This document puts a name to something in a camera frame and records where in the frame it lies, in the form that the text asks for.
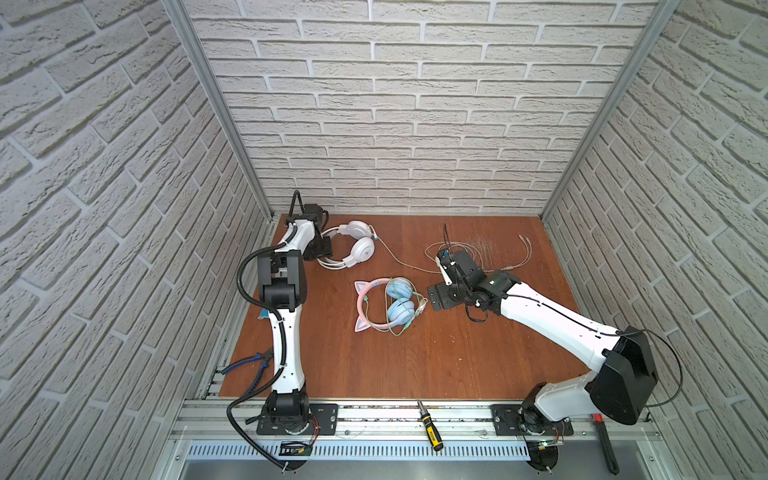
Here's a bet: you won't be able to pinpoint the small black electronics board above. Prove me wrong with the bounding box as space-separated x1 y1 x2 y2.
279 442 313 457

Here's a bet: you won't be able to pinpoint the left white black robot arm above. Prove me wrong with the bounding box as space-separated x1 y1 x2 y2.
256 219 318 432

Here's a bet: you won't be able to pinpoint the yellow black screwdriver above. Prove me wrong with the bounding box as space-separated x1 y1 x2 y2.
417 400 444 452

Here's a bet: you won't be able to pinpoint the pink blue cat-ear headphones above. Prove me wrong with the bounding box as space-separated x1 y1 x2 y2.
354 277 427 337

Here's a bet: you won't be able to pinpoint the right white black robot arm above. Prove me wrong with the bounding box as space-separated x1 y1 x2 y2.
428 248 658 435

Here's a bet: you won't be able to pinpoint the black corrugated cable conduit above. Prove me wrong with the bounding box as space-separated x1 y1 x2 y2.
225 242 289 472

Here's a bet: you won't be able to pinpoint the white headphone cable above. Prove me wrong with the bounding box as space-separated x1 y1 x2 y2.
370 232 534 277

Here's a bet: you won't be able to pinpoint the white headphones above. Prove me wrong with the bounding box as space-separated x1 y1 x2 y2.
317 220 377 270

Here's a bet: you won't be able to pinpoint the red pipe wrench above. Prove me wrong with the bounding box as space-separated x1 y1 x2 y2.
592 414 620 476

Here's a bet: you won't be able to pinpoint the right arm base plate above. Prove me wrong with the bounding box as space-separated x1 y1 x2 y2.
490 403 574 437

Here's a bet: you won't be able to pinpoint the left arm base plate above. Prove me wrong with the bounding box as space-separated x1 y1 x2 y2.
256 403 339 436

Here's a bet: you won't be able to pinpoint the blue handled pliers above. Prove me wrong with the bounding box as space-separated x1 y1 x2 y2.
221 348 274 396

